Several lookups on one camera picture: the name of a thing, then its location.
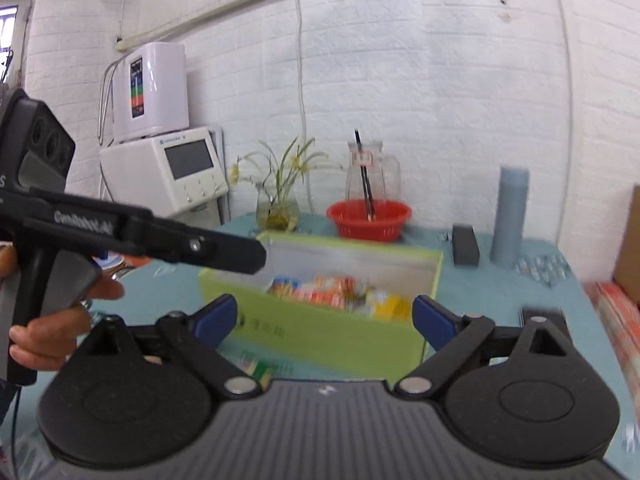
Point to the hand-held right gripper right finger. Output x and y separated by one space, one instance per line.
432 322

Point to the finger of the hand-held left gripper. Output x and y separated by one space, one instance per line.
210 252

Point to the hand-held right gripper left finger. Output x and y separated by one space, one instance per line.
217 317

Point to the pile of mixed snack packets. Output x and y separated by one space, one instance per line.
340 296

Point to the green cardboard box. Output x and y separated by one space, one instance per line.
325 340

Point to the person's left hand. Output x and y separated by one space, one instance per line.
50 332

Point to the teal tablecloth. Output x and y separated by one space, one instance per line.
500 292

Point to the plant in glass vase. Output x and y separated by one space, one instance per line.
277 205

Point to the small black box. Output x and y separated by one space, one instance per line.
466 245

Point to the white machine with screen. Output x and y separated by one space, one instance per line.
150 180

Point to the red plastic basket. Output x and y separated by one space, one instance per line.
369 225

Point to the black phone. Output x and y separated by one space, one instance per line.
550 312

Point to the silver blister pack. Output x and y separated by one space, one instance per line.
542 267

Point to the grey cylindrical bottle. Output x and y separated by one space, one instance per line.
510 215

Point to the glass pitcher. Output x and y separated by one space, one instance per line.
382 175

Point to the black straw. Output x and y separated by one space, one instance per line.
364 175

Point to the white water purifier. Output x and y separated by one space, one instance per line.
155 90

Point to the red patterned cloth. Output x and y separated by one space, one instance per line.
617 325

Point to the window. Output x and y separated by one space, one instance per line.
7 30

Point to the brown cardboard carton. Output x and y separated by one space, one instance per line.
629 250

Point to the white wall pipe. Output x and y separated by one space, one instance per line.
240 2

